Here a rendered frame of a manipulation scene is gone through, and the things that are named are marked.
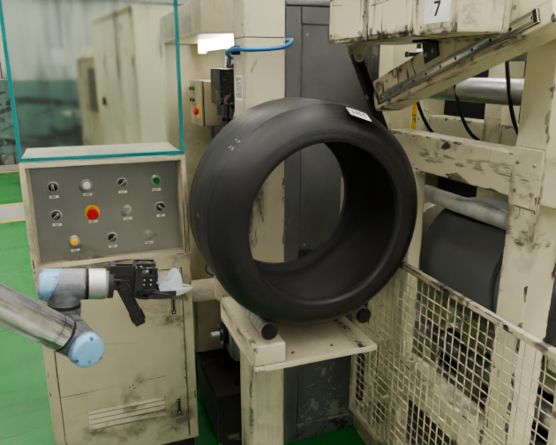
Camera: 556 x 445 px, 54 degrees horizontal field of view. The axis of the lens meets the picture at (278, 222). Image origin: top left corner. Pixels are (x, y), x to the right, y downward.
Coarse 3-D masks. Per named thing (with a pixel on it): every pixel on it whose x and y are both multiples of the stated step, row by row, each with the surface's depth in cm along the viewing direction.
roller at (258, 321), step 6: (246, 312) 153; (252, 318) 148; (258, 318) 146; (264, 318) 145; (258, 324) 144; (264, 324) 142; (270, 324) 141; (258, 330) 145; (264, 330) 141; (270, 330) 142; (276, 330) 142; (264, 336) 141; (270, 336) 142
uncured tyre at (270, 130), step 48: (240, 144) 127; (288, 144) 126; (336, 144) 162; (384, 144) 135; (192, 192) 143; (240, 192) 125; (384, 192) 161; (240, 240) 128; (336, 240) 170; (384, 240) 160; (240, 288) 133; (288, 288) 165; (336, 288) 161
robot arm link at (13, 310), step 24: (0, 288) 106; (0, 312) 105; (24, 312) 108; (48, 312) 113; (24, 336) 112; (48, 336) 112; (72, 336) 116; (96, 336) 118; (72, 360) 115; (96, 360) 118
